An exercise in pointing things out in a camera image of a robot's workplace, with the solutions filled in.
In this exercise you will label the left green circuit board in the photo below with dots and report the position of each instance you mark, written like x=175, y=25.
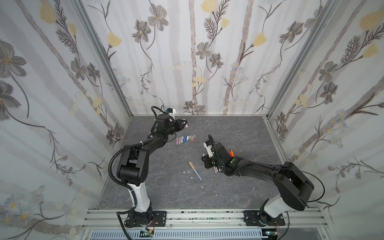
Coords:
x=146, y=234

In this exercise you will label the aluminium frame rail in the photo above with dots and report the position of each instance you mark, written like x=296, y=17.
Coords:
x=206, y=218

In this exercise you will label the green circuit board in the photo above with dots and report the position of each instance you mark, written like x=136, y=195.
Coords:
x=146, y=234
x=270, y=234

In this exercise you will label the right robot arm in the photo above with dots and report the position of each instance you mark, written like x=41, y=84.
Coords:
x=294, y=187

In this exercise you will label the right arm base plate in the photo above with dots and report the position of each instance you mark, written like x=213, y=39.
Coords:
x=255, y=218

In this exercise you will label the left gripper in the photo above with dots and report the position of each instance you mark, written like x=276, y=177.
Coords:
x=180, y=127

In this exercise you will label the white slotted cable duct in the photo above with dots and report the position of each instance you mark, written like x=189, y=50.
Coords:
x=201, y=234

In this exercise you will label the right green circuit board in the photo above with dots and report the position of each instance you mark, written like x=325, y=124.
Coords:
x=270, y=234

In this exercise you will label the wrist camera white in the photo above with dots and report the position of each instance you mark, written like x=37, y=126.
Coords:
x=208, y=148
x=171, y=112

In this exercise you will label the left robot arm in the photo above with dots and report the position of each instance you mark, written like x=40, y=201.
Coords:
x=129, y=167

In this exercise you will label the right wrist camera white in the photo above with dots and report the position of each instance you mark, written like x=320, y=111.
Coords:
x=208, y=148

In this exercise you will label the yellow capped blue pen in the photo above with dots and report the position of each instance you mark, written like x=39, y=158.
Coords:
x=195, y=170

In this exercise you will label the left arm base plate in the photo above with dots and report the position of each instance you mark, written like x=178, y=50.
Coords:
x=154, y=218

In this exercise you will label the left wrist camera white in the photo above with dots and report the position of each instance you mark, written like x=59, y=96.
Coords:
x=171, y=112

